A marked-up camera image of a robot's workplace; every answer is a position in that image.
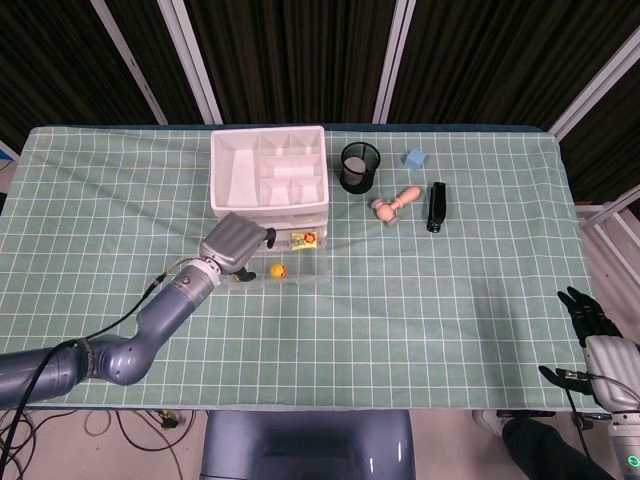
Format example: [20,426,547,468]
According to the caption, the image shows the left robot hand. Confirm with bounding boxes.
[199,211,278,282]

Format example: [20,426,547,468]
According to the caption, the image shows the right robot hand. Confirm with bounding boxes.
[538,286,640,412]

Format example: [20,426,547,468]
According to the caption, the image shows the clear drawer with snack packet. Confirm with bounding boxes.
[222,227,332,289]

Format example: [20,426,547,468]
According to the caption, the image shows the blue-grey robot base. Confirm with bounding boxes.
[199,409,416,480]

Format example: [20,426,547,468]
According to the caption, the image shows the white plastic drawer organizer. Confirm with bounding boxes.
[209,124,331,241]

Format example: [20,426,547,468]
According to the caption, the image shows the person leg black trousers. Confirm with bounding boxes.
[502,417,621,480]

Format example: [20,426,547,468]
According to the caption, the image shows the white shoe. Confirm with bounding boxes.
[472,409,506,439]

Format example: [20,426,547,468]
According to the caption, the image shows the black mesh pen cup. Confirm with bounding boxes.
[340,141,382,195]

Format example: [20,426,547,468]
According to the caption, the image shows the wooden toy hammer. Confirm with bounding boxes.
[370,186,423,227]

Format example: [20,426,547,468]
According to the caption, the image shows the green checkered tablecloth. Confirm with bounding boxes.
[0,124,609,412]

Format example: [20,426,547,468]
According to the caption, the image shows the blue foam cube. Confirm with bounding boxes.
[403,148,430,172]

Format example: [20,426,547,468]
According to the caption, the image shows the black stapler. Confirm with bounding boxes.
[426,181,448,234]

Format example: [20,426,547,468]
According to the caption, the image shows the white frame post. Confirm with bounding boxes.
[91,0,168,125]
[549,27,640,141]
[158,0,223,124]
[372,0,416,124]

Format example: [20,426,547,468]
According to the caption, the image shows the floor cables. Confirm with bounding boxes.
[0,409,199,480]

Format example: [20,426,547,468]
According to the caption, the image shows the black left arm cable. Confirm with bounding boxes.
[0,258,204,454]

